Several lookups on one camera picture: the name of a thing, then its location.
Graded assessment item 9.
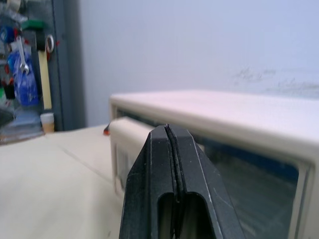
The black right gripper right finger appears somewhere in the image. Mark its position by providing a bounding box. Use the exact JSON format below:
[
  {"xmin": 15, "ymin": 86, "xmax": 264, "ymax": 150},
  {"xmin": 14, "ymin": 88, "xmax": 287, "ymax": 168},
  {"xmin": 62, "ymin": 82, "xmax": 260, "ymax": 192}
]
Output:
[{"xmin": 165, "ymin": 123, "xmax": 245, "ymax": 239}]

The grey metal tool cabinet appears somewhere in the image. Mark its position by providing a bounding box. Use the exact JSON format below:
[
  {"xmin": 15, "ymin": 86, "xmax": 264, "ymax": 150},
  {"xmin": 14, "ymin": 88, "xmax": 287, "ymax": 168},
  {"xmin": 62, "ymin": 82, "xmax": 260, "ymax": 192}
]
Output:
[{"xmin": 51, "ymin": 0, "xmax": 87, "ymax": 131}]

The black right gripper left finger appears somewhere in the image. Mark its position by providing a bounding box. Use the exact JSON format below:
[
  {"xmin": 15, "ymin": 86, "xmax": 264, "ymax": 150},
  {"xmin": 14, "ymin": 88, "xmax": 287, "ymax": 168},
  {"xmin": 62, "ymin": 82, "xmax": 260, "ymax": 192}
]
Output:
[{"xmin": 119, "ymin": 125, "xmax": 180, "ymax": 239}]

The cream toaster oven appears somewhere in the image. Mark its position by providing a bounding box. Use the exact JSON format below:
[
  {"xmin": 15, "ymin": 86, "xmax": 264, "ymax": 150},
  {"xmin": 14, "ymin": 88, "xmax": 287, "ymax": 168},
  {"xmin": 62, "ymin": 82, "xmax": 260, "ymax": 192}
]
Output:
[{"xmin": 109, "ymin": 90, "xmax": 319, "ymax": 239}]

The silver wrench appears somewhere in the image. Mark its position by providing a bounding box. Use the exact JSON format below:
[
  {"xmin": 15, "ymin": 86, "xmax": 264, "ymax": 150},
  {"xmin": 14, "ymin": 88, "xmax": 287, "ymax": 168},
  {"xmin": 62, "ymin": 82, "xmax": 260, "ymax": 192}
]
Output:
[{"xmin": 15, "ymin": 35, "xmax": 28, "ymax": 75}]

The yellow handled hammer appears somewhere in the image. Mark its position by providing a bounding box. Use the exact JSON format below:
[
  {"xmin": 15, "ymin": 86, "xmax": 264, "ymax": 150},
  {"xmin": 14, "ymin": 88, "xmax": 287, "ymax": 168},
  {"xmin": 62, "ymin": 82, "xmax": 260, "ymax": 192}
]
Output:
[{"xmin": 26, "ymin": 29, "xmax": 53, "ymax": 110}]

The white tape roll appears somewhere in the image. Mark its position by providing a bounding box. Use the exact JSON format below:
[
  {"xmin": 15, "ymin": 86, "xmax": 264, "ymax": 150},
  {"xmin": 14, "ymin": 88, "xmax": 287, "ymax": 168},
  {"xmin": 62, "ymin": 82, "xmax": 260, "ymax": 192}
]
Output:
[{"xmin": 45, "ymin": 34, "xmax": 56, "ymax": 53}]

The small white cup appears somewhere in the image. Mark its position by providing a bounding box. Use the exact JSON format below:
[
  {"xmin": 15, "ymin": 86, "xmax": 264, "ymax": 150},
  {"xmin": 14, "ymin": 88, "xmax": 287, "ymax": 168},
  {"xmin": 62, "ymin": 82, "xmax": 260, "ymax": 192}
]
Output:
[{"xmin": 39, "ymin": 112, "xmax": 55, "ymax": 134}]

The blue plastic bag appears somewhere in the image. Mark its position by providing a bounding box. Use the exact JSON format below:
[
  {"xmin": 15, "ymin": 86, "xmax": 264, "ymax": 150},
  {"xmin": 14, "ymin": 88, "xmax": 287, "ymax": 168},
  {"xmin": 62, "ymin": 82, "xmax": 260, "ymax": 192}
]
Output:
[{"xmin": 6, "ymin": 47, "xmax": 40, "ymax": 107}]

